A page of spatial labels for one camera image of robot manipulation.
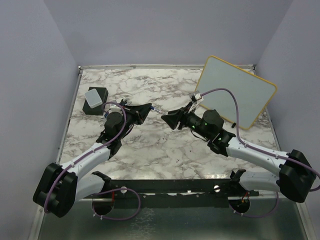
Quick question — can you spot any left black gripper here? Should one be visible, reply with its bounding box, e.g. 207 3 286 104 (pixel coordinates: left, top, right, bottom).
118 103 152 141

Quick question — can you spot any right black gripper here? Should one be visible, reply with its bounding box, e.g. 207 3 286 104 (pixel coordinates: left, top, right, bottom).
161 101 211 140

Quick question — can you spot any white whiteboard marker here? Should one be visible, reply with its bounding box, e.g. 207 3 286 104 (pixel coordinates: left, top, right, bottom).
153 107 167 115

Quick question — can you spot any yellow framed whiteboard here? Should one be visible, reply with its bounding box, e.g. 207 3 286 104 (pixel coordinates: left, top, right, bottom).
195 56 278 130

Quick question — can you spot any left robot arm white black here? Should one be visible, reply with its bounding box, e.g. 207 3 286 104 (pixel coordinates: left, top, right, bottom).
32 103 152 218

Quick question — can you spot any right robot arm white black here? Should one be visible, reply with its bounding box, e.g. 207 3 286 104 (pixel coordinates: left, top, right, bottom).
161 107 316 203

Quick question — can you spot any grey whiteboard eraser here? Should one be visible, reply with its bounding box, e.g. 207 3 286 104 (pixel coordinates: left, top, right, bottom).
84 88 103 109

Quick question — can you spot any black box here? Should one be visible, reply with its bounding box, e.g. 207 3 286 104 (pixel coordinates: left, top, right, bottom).
82 86 109 116

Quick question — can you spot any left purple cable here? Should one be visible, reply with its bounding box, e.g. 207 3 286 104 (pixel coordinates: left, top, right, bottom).
43 101 142 221

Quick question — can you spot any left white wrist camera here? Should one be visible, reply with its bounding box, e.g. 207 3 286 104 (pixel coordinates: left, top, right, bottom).
108 100 122 113

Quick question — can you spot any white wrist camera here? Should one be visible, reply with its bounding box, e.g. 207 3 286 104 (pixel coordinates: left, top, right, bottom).
108 100 122 113
188 91 204 112

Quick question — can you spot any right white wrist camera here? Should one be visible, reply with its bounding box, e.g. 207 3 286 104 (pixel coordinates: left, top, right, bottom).
188 91 204 112

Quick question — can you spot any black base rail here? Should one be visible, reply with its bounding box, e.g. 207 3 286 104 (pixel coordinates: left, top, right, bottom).
99 178 248 209

